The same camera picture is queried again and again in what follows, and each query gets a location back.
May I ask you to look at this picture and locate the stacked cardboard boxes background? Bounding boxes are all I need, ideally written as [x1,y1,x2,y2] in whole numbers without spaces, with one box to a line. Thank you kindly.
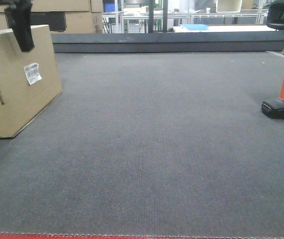
[0,0,102,34]

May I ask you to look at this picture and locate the blue plastic tray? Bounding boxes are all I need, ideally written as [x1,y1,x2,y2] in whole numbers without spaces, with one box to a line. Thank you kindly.
[180,24,209,31]

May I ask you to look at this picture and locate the white metal shelving rack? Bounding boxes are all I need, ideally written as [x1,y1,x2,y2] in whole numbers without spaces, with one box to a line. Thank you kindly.
[102,0,270,33]

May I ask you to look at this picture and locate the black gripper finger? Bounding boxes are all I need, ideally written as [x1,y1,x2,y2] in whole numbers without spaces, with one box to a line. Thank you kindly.
[4,0,34,52]

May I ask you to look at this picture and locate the blue storage bin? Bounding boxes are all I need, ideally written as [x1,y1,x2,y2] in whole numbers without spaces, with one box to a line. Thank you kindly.
[104,3,115,12]

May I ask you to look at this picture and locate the dark conveyor side rail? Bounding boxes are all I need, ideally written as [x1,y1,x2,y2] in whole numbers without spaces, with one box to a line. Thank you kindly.
[51,31,284,53]

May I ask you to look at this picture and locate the brown cardboard package box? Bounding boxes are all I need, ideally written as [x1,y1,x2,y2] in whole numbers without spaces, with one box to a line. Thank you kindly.
[0,25,62,138]

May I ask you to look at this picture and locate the white barcode shipping label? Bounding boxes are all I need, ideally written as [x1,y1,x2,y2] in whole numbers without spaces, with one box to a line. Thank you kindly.
[24,63,42,85]

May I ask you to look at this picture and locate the black vertical post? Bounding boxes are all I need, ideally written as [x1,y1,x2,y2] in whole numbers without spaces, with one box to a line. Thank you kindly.
[148,0,155,33]

